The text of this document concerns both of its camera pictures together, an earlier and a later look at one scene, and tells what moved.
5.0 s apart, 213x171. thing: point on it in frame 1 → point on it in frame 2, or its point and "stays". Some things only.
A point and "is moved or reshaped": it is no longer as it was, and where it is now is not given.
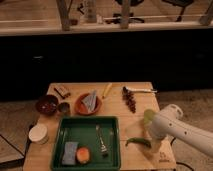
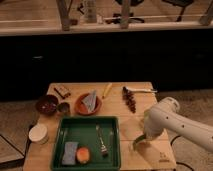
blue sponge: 69,157 stays
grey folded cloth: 90,101 stays
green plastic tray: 82,130 stays
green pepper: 138,140 is moved or reshaped
